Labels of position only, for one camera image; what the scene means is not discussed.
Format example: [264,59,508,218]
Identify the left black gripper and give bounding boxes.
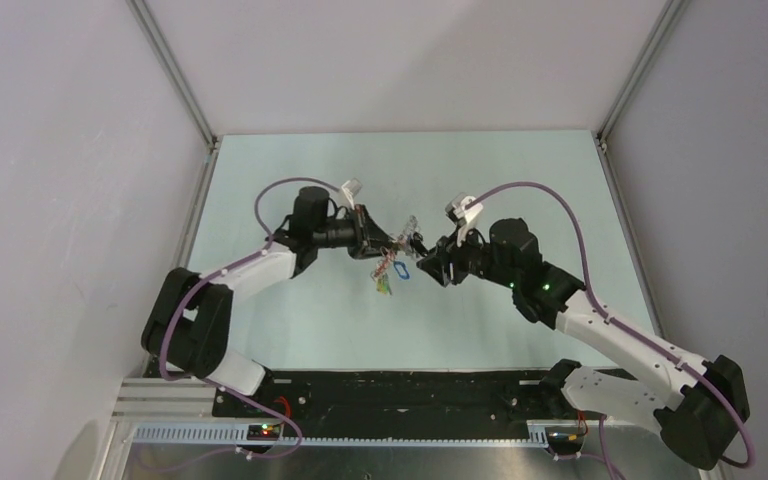
[312,204,401,260]

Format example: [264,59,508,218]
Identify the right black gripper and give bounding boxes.
[416,223,518,290]

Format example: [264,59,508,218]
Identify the steel key holder red handle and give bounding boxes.
[370,215,428,282]

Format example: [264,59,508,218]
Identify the blue key tag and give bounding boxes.
[393,261,411,280]

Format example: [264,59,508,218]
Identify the green key tag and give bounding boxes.
[375,276,392,295]

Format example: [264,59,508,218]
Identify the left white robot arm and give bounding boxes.
[140,186,399,417]

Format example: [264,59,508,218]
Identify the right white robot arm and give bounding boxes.
[417,218,756,470]

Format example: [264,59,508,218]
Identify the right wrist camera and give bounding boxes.
[445,193,484,247]

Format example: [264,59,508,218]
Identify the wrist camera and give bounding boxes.
[336,178,363,211]
[445,193,484,247]

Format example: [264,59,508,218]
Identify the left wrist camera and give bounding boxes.
[336,178,363,211]

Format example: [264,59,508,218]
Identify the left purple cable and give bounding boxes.
[158,176,342,461]

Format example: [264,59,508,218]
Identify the purple cable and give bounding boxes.
[158,176,342,461]
[466,182,758,469]

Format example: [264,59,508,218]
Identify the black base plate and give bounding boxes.
[211,368,571,441]

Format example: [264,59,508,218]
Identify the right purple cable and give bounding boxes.
[466,182,758,469]

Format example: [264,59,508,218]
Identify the grey cable duct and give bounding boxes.
[132,423,548,448]

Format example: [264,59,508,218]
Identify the aluminium frame rail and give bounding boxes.
[111,378,216,423]

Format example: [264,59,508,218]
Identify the left aluminium corner post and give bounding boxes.
[126,0,217,153]

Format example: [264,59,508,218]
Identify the aluminium corner post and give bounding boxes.
[126,0,217,153]
[595,0,689,152]

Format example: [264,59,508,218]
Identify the right aluminium corner post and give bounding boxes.
[595,0,689,152]

